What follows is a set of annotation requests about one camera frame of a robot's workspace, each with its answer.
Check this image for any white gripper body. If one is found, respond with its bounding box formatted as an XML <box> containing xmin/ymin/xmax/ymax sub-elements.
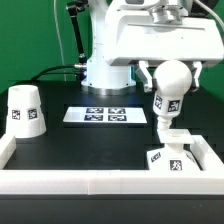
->
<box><xmin>103</xmin><ymin>10</ymin><xmax>224</xmax><ymax>66</ymax></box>

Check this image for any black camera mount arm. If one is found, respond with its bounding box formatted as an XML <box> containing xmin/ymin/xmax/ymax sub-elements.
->
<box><xmin>66</xmin><ymin>0</ymin><xmax>88</xmax><ymax>63</ymax></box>

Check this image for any white lamp base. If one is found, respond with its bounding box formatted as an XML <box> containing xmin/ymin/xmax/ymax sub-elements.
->
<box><xmin>146</xmin><ymin>129</ymin><xmax>200</xmax><ymax>172</ymax></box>

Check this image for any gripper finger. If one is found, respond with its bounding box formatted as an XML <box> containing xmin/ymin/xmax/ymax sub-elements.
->
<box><xmin>137</xmin><ymin>61</ymin><xmax>156</xmax><ymax>93</ymax></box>
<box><xmin>190</xmin><ymin>61</ymin><xmax>203</xmax><ymax>92</ymax></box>

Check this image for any white U-shaped fence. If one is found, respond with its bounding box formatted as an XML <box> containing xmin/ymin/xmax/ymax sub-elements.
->
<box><xmin>0</xmin><ymin>135</ymin><xmax>224</xmax><ymax>195</ymax></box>

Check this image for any white cable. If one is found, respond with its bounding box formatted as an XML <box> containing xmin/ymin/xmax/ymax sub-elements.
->
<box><xmin>53</xmin><ymin>0</ymin><xmax>68</xmax><ymax>82</ymax></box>

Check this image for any white lamp shade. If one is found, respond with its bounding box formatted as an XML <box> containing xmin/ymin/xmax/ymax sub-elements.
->
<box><xmin>6</xmin><ymin>85</ymin><xmax>46</xmax><ymax>138</ymax></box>

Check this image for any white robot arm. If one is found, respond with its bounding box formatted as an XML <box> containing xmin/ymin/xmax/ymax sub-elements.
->
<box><xmin>82</xmin><ymin>0</ymin><xmax>224</xmax><ymax>95</ymax></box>

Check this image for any black cable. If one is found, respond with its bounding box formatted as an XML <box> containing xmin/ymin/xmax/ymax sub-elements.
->
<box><xmin>30</xmin><ymin>63</ymin><xmax>88</xmax><ymax>83</ymax></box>

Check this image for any white marker board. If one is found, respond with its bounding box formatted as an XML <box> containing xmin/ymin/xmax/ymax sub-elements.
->
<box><xmin>63</xmin><ymin>107</ymin><xmax>147</xmax><ymax>124</ymax></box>

